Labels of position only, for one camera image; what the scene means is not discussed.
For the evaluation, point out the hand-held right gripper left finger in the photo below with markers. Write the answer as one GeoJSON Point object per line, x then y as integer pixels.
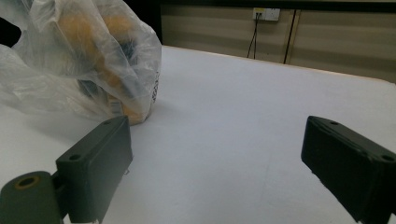
{"type": "Point", "coordinates": [93, 168]}

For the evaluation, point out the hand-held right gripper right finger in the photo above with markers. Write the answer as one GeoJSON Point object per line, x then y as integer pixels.
{"type": "Point", "coordinates": [351, 161]}

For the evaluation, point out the clear plastic bag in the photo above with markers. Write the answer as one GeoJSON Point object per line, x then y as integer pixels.
{"type": "Point", "coordinates": [46, 71]}

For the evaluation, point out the white table cover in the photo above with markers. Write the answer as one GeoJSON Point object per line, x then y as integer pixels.
{"type": "Point", "coordinates": [218, 124]}

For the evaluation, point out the black horizontal bar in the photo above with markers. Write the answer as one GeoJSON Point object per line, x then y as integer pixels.
{"type": "Point", "coordinates": [280, 4]}

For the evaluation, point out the white wall socket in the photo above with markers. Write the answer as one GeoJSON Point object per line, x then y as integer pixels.
{"type": "Point", "coordinates": [266, 14]}

